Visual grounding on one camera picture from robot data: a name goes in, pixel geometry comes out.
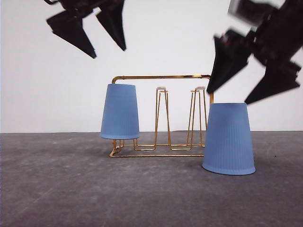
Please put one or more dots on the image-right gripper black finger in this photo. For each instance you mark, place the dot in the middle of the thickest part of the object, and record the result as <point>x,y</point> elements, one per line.
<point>279,76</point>
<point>232,53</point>

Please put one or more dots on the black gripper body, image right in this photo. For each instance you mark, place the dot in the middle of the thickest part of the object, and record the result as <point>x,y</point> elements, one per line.
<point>279,31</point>

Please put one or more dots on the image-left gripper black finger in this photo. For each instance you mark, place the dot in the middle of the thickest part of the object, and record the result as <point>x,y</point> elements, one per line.
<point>111,19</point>
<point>69,27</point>

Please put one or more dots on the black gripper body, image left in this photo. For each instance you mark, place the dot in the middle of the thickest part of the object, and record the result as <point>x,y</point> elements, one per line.
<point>81,7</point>

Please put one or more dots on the blue ribbed cup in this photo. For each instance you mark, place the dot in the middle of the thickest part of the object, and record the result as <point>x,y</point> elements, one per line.
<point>229,143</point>
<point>119,115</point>

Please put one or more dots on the gold wire cup rack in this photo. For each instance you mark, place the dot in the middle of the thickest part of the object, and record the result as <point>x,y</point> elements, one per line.
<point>197,124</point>

